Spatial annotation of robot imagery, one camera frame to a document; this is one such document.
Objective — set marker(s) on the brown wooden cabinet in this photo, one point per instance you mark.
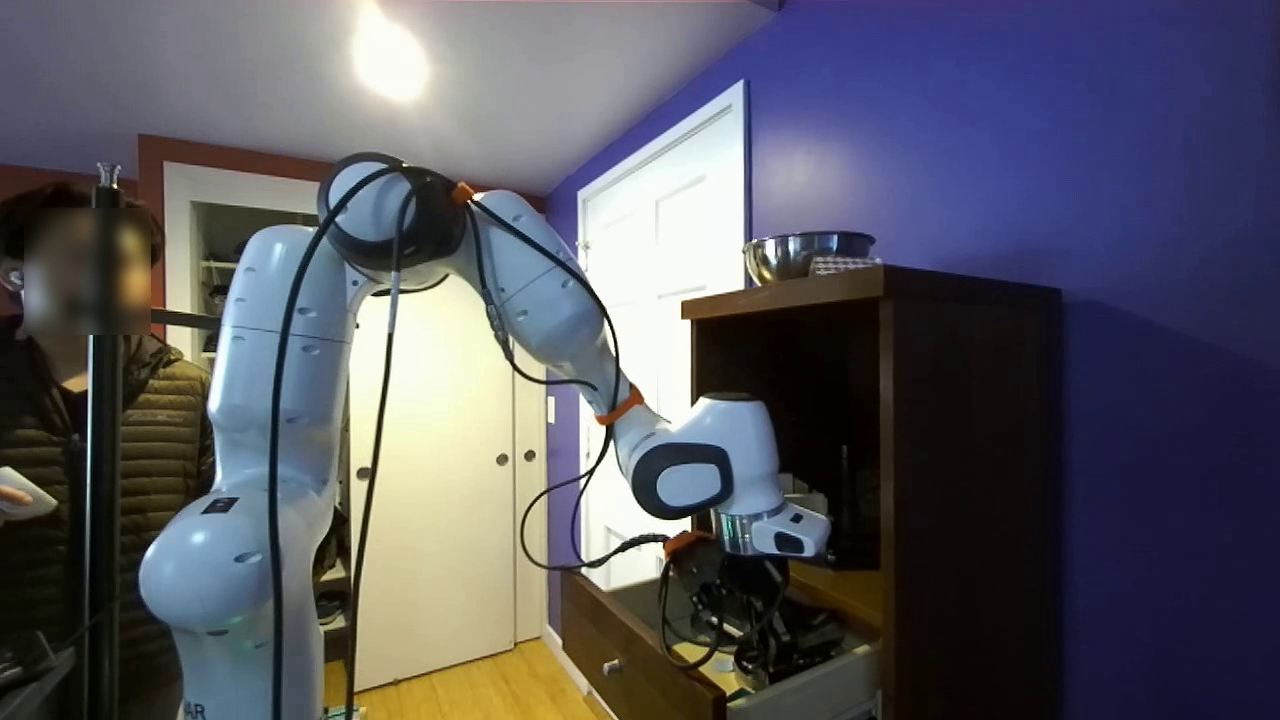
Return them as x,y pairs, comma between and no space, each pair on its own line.
972,505

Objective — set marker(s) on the wide white closet door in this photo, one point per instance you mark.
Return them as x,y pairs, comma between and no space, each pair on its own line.
435,505

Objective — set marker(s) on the open wooden drawer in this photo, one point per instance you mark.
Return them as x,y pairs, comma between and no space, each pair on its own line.
632,660

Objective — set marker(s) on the round ceiling light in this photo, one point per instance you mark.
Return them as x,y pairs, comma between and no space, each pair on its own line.
389,53

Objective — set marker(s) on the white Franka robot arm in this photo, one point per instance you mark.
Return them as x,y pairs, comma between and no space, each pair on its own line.
267,402

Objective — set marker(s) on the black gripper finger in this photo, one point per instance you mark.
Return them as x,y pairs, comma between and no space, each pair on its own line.
798,647
749,659

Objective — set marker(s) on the narrow white closet door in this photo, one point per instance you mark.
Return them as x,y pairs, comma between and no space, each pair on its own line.
528,520

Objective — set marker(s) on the white panelled door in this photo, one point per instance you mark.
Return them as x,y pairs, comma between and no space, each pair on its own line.
660,267

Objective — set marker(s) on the white built-in shelf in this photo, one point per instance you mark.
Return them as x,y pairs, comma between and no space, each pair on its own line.
213,241

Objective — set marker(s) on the silver metal bowl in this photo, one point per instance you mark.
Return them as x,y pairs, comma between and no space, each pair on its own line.
811,250

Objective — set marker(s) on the black stand pole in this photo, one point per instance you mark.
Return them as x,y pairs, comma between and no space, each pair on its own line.
106,466

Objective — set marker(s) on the person in puffer jacket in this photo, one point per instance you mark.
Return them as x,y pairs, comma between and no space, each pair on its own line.
152,453

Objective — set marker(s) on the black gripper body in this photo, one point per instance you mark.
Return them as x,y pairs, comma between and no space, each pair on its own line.
746,592

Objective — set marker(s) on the white flat object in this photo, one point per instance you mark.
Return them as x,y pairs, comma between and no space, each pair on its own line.
25,496

